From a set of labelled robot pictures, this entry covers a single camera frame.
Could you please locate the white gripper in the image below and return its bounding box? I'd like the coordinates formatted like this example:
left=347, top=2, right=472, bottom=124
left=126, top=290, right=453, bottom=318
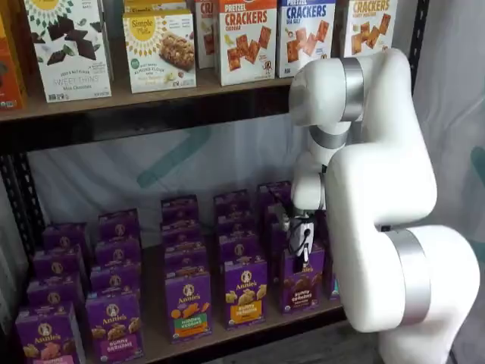
left=288, top=218, right=317, bottom=274

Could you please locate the purple box brown label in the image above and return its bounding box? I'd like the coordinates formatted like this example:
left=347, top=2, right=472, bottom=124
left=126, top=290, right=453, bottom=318
left=280, top=242, right=327, bottom=315

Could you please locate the purple Annie's snack box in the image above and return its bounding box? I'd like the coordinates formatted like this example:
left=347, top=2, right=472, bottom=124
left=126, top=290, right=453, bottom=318
left=218, top=232, right=261, bottom=263
left=89, top=262, right=142, bottom=295
left=42, top=221, right=92, bottom=251
left=164, top=247, right=210, bottom=276
left=98, top=208, right=141, bottom=240
left=216, top=213, right=255, bottom=237
left=161, top=221, right=208, bottom=252
left=316, top=210, right=330, bottom=267
left=32, top=245, right=90, bottom=280
left=212, top=190, right=252, bottom=218
left=269, top=225, right=291, bottom=289
left=257, top=180, right=293, bottom=208
left=94, top=236, right=143, bottom=267
left=161, top=194, right=200, bottom=225
left=26, top=273, right=86, bottom=309
left=264, top=204, right=289, bottom=229

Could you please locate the purple box orange label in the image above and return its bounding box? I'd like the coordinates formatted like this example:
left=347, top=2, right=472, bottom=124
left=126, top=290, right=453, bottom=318
left=223, top=259, right=268, bottom=331

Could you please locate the purple box green label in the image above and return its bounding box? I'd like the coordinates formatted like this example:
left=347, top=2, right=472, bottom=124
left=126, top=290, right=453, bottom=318
left=164, top=271, right=214, bottom=344

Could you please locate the purple box violet label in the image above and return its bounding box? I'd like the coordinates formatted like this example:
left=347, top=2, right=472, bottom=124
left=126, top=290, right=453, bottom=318
left=85, top=290, right=146, bottom=361

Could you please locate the cheddar pretzel crackers box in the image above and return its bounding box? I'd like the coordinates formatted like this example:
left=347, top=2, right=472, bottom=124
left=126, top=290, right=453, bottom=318
left=214, top=0, right=278, bottom=86

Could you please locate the sea salt pretzel crackers box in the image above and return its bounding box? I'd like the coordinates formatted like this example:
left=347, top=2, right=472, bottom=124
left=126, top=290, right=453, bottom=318
left=276, top=0, right=337, bottom=79

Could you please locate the yellow-lettered pretzel crackers box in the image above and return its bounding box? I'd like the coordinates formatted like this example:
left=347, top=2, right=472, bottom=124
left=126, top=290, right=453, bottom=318
left=343, top=0, right=399, bottom=59

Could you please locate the white pretzel crackers box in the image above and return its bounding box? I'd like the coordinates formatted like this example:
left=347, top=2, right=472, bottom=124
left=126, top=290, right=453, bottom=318
left=194, top=0, right=217, bottom=70

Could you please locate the Simple Mills almond bar box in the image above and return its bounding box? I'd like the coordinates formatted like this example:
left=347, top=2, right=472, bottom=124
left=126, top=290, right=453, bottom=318
left=122, top=7, right=198, bottom=94

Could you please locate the purple box pink label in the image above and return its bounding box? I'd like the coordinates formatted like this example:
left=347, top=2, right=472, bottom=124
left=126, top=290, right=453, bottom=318
left=14, top=302, right=86, bottom=364

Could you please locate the yellow Simple Mills box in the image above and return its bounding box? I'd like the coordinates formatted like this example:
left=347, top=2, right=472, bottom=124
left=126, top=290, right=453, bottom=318
left=123, top=0, right=189, bottom=14

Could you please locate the white Sweet Thins box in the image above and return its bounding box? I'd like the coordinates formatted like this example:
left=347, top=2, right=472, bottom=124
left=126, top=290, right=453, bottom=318
left=23, top=0, right=114, bottom=104

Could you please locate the orange snack box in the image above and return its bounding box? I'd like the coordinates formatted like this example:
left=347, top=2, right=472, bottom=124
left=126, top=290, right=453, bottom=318
left=0, top=9, right=28, bottom=111

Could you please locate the white sheet with teal stripe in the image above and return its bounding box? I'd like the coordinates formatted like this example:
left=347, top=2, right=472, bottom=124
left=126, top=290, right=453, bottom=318
left=26, top=112, right=315, bottom=233
left=411, top=0, right=485, bottom=364

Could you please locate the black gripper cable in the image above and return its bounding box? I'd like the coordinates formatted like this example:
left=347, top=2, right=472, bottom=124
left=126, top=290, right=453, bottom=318
left=289, top=215, right=316, bottom=262

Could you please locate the black metal shelf frame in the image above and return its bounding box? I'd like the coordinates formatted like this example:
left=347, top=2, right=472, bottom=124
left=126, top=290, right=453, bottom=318
left=0, top=0, right=431, bottom=364

